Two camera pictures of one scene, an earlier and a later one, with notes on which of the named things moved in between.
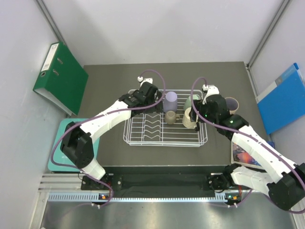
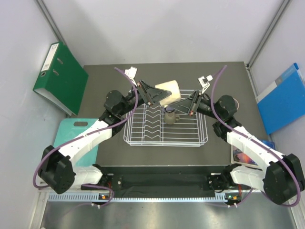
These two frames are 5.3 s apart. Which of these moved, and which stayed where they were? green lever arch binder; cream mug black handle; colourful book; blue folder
Moved: cream mug black handle
Stayed: green lever arch binder; blue folder; colourful book
